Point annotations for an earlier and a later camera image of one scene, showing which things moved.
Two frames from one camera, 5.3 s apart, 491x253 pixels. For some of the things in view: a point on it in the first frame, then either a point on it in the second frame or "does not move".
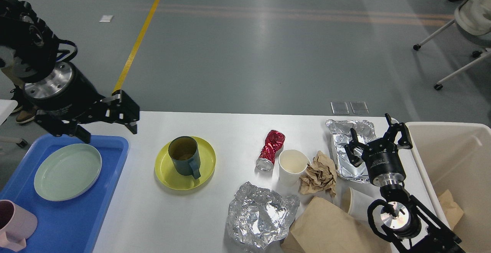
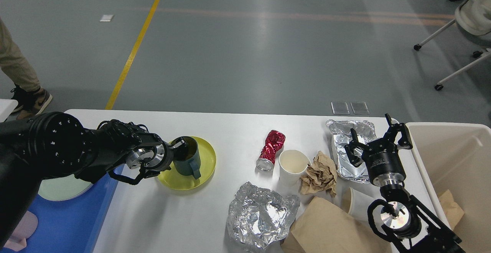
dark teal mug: (184, 153) does not move
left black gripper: (63, 99) -> (152, 159)
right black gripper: (384, 162) does not move
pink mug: (16, 225) does not move
